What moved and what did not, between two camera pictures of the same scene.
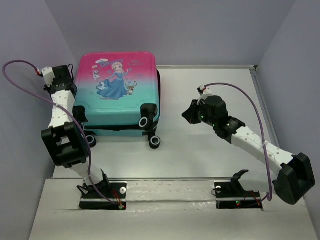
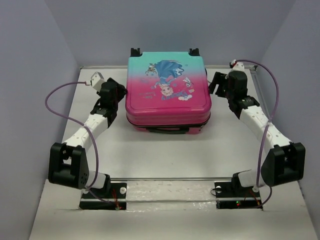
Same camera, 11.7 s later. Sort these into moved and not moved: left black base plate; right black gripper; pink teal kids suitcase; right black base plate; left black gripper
Moved: pink teal kids suitcase; right black gripper; left black gripper
Not moved: left black base plate; right black base plate
